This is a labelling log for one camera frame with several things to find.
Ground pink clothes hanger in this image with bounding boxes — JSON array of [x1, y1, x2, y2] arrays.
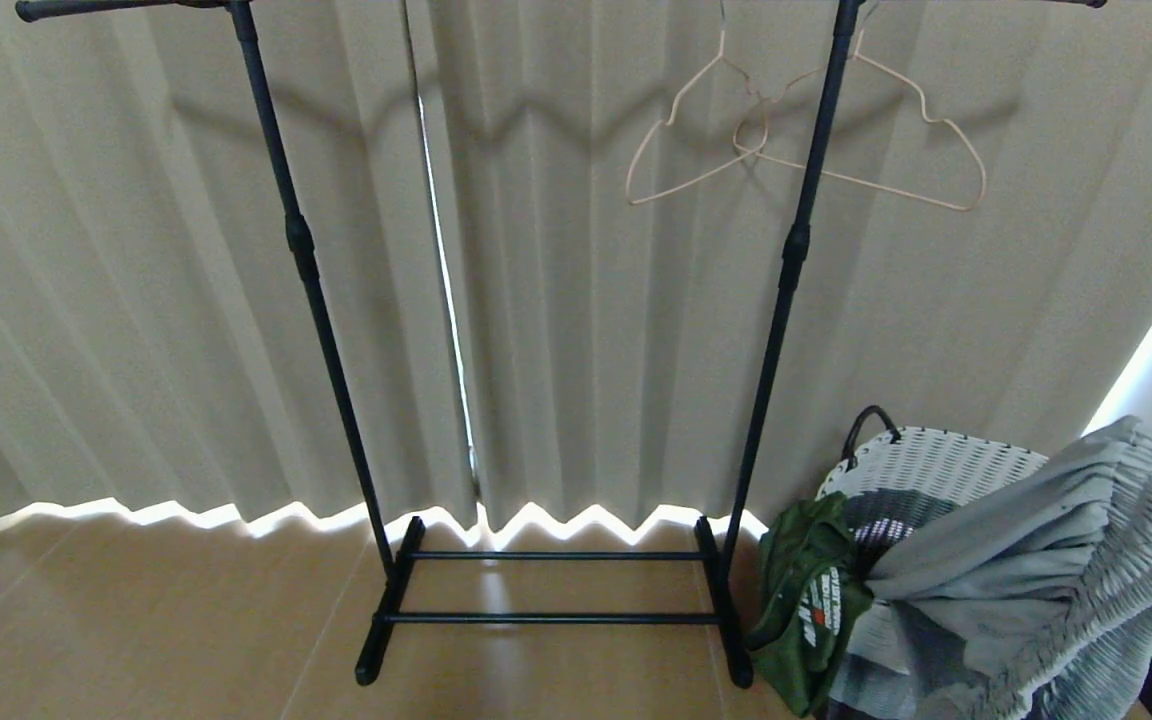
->
[[626, 0, 770, 207], [733, 0, 988, 212]]

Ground pale grey shorts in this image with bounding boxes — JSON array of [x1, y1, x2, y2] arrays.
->
[[826, 415, 1152, 720]]

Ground black clothes rack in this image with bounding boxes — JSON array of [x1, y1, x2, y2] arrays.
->
[[16, 0, 1107, 689]]

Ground white laundry basket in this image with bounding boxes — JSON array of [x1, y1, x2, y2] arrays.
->
[[816, 405, 1052, 581]]

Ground beige curtain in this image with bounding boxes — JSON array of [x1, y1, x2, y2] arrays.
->
[[0, 0, 1152, 531]]

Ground green printed garment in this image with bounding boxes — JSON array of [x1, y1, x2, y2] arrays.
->
[[744, 492, 877, 716]]

